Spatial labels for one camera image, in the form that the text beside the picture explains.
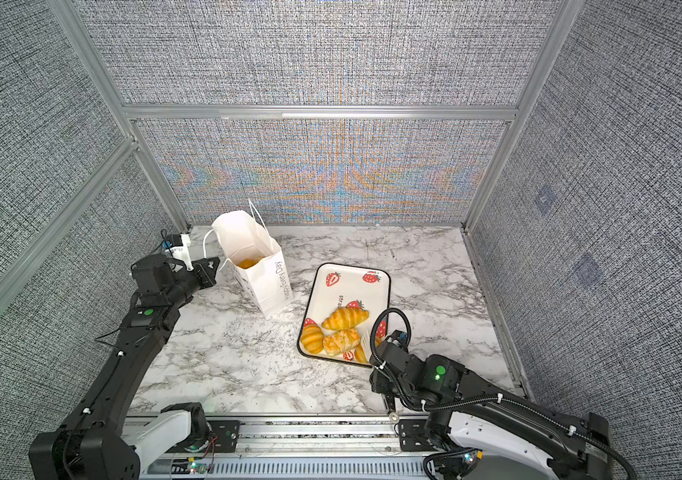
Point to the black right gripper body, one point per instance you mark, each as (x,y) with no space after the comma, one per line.
(381,384)

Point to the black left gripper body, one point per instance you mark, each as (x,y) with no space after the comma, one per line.
(188,284)

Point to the striped fake croissant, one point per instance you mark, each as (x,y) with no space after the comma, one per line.
(248,263)

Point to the sugared fake pastry bottom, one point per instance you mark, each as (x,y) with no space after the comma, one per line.
(341,342)

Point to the white printed paper bag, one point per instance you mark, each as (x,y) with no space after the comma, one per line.
(243,235)

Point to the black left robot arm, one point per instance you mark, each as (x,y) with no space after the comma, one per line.
(89,444)

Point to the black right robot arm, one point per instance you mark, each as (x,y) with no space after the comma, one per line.
(467,415)

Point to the white strawberry tray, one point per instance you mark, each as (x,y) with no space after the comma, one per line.
(336,285)

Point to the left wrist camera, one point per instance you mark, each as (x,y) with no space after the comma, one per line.
(177,246)

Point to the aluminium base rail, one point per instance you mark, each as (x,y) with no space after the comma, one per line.
(340,446)

